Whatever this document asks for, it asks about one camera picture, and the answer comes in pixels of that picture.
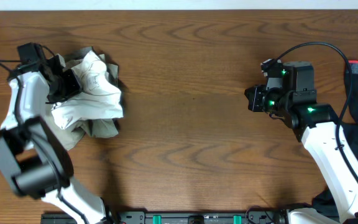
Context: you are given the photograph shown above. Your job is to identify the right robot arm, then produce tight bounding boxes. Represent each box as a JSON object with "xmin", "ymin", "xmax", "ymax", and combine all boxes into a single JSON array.
[{"xmin": 244, "ymin": 61, "xmax": 358, "ymax": 223}]

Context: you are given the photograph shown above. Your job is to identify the black mounting rail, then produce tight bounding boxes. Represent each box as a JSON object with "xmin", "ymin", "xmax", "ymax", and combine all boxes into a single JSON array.
[{"xmin": 40, "ymin": 210, "xmax": 291, "ymax": 224}]

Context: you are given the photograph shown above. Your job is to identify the khaki folded shorts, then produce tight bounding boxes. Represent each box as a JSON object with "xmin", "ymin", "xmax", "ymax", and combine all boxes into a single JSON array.
[{"xmin": 44, "ymin": 47, "xmax": 120, "ymax": 151}]

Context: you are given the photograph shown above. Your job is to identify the white t-shirt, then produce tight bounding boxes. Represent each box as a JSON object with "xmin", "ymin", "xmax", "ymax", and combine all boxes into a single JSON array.
[{"xmin": 51, "ymin": 50, "xmax": 124, "ymax": 129}]

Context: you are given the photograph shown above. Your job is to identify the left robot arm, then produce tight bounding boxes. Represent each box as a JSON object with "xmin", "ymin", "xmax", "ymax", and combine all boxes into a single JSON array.
[{"xmin": 0, "ymin": 42, "xmax": 114, "ymax": 223}]

